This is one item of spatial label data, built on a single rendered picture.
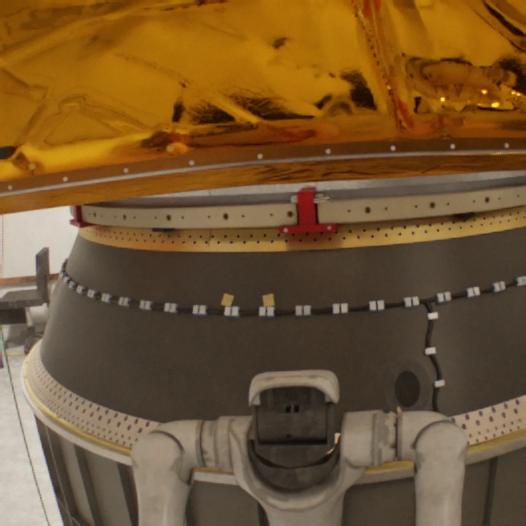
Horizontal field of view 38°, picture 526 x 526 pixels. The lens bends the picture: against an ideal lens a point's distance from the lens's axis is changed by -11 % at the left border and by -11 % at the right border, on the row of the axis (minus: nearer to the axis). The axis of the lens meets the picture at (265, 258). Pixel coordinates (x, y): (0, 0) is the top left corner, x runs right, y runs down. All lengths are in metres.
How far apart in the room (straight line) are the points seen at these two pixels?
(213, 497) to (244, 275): 0.54
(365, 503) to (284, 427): 0.68
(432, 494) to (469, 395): 0.65
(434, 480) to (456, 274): 0.78
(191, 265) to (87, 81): 0.52
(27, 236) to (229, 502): 5.97
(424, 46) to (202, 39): 0.52
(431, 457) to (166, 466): 0.42
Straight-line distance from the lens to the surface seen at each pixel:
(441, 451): 1.25
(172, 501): 1.30
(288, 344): 1.84
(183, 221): 1.96
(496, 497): 1.97
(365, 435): 1.21
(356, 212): 1.84
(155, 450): 1.31
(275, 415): 1.21
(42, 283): 7.10
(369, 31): 1.91
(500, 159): 2.02
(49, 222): 7.59
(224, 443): 1.29
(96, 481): 2.21
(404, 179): 1.90
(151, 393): 1.97
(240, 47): 1.86
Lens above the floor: 1.95
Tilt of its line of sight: 11 degrees down
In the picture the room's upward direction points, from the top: 5 degrees counter-clockwise
